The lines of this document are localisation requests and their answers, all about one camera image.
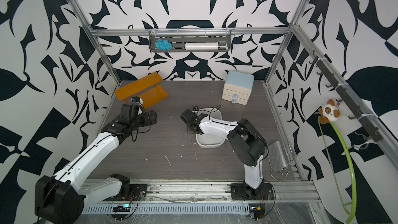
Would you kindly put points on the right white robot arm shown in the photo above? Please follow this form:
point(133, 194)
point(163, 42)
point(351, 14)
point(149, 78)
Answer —
point(249, 145)

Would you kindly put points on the right controller board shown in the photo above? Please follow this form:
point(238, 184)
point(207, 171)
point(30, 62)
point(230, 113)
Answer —
point(256, 212)

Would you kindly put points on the silver quilted pouch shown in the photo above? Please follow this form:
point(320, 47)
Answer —
point(276, 157)

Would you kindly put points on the controller board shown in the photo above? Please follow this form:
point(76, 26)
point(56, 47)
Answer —
point(122, 208)
point(256, 212)

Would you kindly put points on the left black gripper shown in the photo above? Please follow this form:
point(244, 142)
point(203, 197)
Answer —
point(152, 116)

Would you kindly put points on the teal scrubber ball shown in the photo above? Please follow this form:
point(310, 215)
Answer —
point(162, 44)

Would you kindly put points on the left controller board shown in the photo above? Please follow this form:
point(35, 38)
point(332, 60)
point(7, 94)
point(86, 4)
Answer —
point(122, 208)

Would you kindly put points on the grey wall rack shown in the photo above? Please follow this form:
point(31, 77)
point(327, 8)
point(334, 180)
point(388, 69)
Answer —
point(179, 38)

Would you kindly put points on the orange two-tier shelf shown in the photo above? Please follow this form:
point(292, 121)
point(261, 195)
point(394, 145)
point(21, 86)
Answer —
point(148, 89)

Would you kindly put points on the plush panda toy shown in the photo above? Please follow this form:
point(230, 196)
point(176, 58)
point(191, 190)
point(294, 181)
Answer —
point(329, 112)

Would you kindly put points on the white roll in rack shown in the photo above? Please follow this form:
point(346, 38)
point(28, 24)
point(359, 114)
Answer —
point(205, 46)

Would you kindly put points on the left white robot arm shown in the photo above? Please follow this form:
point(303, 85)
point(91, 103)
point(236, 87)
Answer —
point(61, 199)

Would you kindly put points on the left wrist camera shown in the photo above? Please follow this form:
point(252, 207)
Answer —
point(137, 99)

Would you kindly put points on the black hook rail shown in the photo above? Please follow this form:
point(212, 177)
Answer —
point(375, 129)

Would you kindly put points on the blue cream drawer box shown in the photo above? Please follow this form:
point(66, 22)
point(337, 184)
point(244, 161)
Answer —
point(238, 87)

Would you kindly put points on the white plastic storage tray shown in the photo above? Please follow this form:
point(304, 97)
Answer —
point(209, 141)

